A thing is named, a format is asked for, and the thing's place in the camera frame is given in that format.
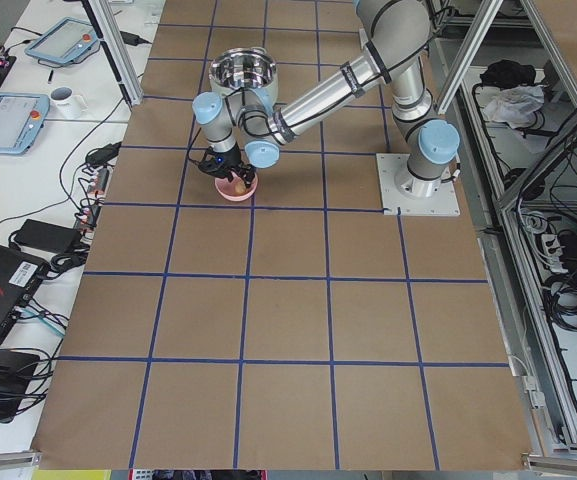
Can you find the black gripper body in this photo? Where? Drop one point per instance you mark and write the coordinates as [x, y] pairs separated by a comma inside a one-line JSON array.
[[231, 159]]

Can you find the brown egg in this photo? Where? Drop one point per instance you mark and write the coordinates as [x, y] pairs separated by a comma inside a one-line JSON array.
[[239, 188]]

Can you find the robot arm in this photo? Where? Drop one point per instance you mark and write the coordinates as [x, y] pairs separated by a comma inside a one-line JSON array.
[[245, 128]]

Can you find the mint green cooking pot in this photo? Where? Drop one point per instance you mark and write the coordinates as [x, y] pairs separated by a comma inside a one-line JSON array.
[[245, 69]]

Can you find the pink bowl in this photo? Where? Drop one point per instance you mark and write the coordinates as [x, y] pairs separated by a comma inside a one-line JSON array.
[[226, 190]]

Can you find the white mug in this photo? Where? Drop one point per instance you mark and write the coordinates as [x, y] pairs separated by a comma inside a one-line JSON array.
[[71, 105]]

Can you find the blue teach pendant far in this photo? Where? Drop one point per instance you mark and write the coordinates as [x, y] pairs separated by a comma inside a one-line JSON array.
[[68, 42]]

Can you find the blue teach pendant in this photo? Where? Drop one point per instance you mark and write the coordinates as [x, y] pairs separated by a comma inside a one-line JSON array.
[[21, 119], [68, 42]]

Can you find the black power adapter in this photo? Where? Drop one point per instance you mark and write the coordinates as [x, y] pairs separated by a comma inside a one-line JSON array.
[[44, 236]]

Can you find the blue teach pendant near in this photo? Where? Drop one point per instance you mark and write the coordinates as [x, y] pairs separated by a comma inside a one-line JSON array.
[[21, 119]]

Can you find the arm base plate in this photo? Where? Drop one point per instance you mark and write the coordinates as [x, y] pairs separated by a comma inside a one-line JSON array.
[[403, 194]]

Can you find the aluminium frame post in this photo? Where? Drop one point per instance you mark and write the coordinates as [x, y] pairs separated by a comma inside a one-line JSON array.
[[108, 32]]

